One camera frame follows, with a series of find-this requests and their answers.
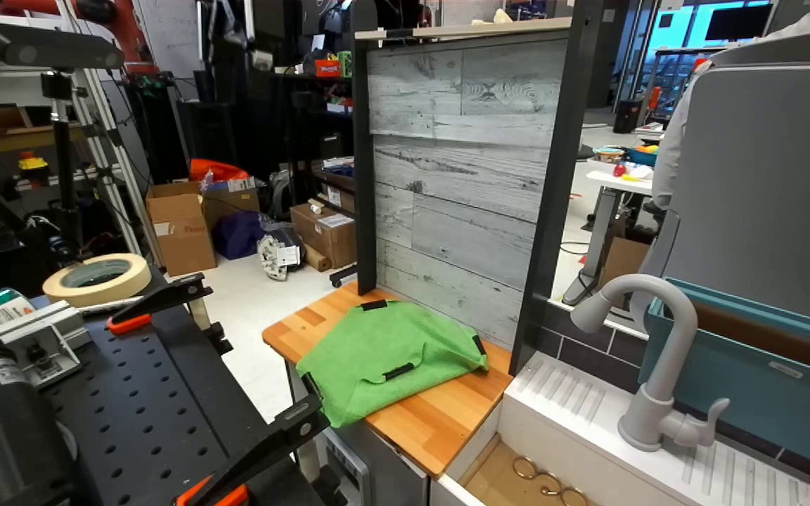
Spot tall cardboard box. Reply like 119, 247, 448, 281
144, 181, 219, 279

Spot white black floor device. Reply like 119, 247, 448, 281
256, 227, 306, 281

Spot black storage shelf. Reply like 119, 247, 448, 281
274, 45, 361, 219

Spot grey faucet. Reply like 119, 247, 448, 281
569, 271, 735, 456

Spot grey metal bracket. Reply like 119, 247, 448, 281
0, 306, 94, 388

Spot blue bag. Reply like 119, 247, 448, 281
212, 208, 265, 262

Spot orange bag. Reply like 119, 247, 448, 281
185, 156, 254, 185

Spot black machine housing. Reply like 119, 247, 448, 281
0, 305, 78, 506

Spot black camera stand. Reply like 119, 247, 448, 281
36, 67, 84, 258

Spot wide black frame post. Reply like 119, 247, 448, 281
509, 0, 610, 376

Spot green towel with black tags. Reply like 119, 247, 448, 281
293, 296, 490, 430

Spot grey chair back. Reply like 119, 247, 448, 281
662, 59, 810, 333

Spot white teal label box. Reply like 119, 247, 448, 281
0, 286, 43, 333

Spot large black orange clamp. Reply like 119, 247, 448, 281
174, 372, 333, 506

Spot low cardboard box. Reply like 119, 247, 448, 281
286, 198, 361, 275

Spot thin black frame post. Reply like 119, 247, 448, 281
351, 33, 379, 298

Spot person in grey shirt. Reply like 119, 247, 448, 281
649, 0, 810, 215

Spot small black orange clamp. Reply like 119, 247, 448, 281
105, 274, 216, 337

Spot teal cabinet front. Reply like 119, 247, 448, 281
638, 275, 810, 482

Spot grey wood plank panel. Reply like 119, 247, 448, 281
365, 33, 572, 352

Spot blue lit monitor screen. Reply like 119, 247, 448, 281
646, 0, 779, 56

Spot beige masking tape roll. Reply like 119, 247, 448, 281
39, 251, 156, 310

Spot white table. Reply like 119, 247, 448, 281
563, 165, 662, 306

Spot silver tripod legs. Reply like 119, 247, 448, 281
70, 66, 160, 268

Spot black perforated board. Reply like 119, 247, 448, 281
43, 305, 329, 506

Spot small brown cardboard box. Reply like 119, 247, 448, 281
597, 233, 655, 292

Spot black stereo camera bar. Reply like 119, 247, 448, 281
0, 21, 126, 70

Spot white sink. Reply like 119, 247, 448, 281
431, 350, 810, 506

